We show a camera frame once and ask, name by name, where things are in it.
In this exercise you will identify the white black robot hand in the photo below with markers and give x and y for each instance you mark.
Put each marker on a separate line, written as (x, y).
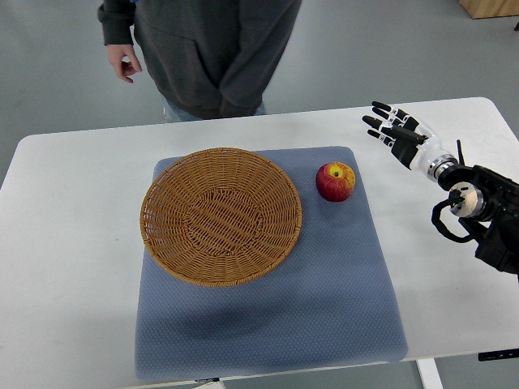
(413, 143)

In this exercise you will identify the person's bare hand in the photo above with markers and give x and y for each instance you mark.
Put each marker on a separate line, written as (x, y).
(124, 62)

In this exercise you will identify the red yellow apple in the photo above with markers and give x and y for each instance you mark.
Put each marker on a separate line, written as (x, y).
(335, 181)

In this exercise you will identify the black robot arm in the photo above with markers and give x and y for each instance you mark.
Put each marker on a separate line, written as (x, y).
(486, 206)

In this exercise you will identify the brown wicker basket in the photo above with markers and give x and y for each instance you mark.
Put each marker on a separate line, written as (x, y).
(221, 217)

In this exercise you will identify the person in grey hoodie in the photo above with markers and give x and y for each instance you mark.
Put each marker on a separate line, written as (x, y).
(208, 59)

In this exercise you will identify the wooden box corner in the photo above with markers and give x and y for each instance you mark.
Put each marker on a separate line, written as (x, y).
(485, 9)

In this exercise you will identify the blue-grey fabric mat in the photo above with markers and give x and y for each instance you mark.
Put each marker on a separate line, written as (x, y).
(330, 303)

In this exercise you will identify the black table control panel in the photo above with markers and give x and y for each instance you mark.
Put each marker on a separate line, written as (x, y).
(499, 355)

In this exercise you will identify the white table leg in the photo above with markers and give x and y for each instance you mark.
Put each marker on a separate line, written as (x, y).
(429, 374)

